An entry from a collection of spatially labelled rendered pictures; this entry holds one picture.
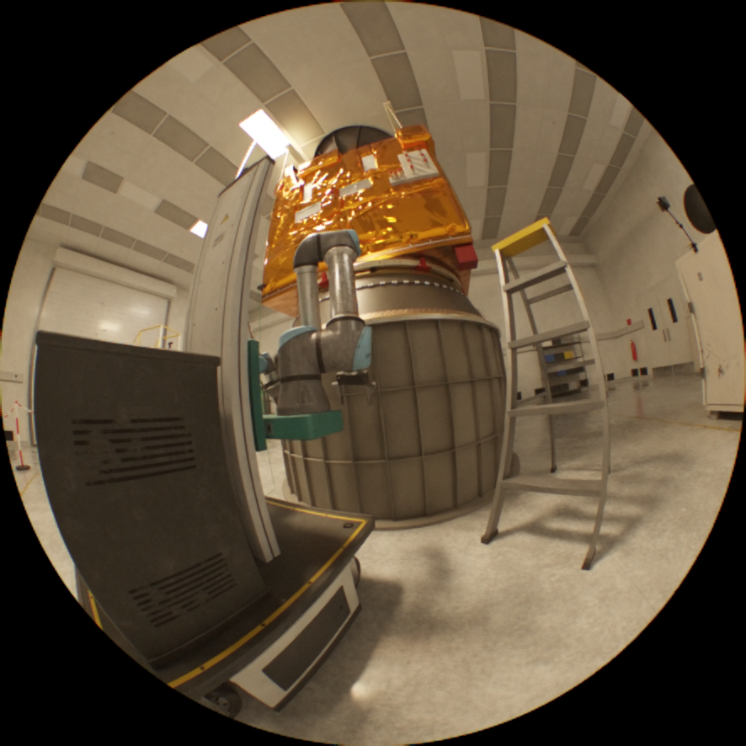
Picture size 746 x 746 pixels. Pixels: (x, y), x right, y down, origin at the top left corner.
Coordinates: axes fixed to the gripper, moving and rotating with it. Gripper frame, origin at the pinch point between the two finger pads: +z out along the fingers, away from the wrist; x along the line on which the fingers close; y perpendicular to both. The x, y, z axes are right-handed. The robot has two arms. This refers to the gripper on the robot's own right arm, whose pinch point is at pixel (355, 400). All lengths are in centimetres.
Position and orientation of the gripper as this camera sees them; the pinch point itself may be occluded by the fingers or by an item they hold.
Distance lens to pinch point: 102.8
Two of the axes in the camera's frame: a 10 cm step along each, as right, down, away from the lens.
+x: 9.7, -0.1, -2.4
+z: 0.8, 9.5, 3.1
